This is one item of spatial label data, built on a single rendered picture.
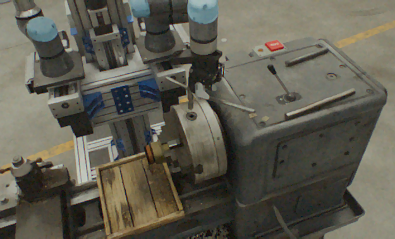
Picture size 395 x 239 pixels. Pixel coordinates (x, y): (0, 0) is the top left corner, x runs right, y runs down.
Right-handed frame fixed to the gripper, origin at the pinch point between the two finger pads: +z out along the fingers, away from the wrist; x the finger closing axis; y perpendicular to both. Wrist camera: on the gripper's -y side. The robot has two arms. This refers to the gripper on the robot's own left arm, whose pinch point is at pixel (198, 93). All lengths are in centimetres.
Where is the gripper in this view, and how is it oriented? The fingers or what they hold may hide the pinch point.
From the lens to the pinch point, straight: 114.7
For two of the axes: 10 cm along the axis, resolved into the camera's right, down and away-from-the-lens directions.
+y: 8.1, 4.4, -3.8
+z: 0.2, 6.3, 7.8
